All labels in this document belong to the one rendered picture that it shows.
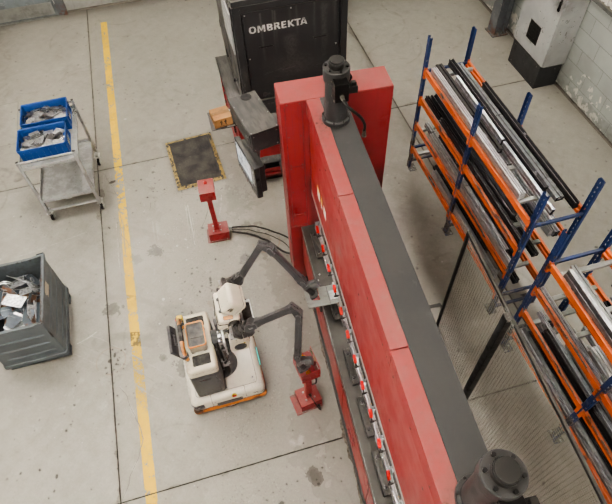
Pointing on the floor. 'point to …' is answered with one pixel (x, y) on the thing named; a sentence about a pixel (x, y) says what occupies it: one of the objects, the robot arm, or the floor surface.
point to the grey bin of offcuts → (22, 313)
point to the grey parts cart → (66, 170)
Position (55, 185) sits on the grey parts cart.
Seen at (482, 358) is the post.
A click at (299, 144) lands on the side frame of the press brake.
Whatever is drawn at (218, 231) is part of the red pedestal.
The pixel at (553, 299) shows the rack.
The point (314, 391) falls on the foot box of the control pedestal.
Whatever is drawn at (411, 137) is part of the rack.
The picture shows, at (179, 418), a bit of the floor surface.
